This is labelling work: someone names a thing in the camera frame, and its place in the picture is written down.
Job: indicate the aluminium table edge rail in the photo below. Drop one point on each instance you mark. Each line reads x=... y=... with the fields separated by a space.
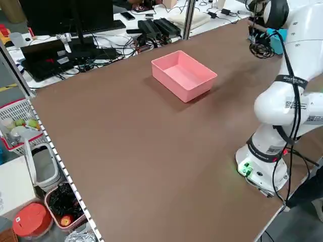
x=63 y=166

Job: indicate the black keyboard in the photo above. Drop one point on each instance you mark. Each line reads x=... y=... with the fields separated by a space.
x=116 y=25

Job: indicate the beige ribbed cup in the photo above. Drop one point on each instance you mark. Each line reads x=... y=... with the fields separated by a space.
x=220 y=3

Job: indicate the red round container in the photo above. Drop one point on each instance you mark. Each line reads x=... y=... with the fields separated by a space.
x=31 y=219

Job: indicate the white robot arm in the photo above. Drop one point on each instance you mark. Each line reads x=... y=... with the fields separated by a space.
x=302 y=37

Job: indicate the folded beige cloth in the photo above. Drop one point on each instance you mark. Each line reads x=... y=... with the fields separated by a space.
x=189 y=18

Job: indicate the white plastic cup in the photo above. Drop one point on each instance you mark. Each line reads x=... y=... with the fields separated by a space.
x=15 y=40

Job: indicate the black smartphone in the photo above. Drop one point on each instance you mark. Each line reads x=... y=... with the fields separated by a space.
x=128 y=15

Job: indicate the white cardboard box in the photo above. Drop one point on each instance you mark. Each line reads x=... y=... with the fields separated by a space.
x=12 y=184

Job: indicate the white plastic basket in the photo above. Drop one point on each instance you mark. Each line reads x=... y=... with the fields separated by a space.
x=15 y=108

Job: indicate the person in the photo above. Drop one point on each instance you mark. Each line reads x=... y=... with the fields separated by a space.
x=136 y=3
x=302 y=189

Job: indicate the black power supply unit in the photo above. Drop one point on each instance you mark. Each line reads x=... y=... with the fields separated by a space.
x=149 y=27
x=167 y=26

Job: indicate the crumpled silver foil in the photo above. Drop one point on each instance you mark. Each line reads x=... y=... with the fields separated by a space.
x=80 y=237

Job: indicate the aluminium frame post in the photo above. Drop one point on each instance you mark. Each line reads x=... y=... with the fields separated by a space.
x=189 y=17
x=15 y=73

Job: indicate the red apple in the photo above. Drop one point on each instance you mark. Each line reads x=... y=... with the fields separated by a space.
x=66 y=220

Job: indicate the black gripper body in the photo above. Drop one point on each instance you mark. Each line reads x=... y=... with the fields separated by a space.
x=257 y=24

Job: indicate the pink plastic box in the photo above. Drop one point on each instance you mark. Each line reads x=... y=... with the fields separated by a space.
x=186 y=75

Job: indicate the black monitor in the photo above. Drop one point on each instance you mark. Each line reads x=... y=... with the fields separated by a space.
x=50 y=15

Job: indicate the white lidded bin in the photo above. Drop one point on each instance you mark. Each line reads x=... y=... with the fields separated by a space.
x=44 y=166

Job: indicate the black laptop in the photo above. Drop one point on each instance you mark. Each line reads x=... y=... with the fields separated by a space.
x=43 y=63

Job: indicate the black power adapter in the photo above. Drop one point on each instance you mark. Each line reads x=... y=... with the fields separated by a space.
x=212 y=14
x=226 y=11

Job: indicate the black monitor stand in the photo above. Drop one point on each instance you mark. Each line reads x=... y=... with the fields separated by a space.
x=80 y=43

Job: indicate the blue plastic box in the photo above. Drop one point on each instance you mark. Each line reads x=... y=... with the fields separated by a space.
x=277 y=43

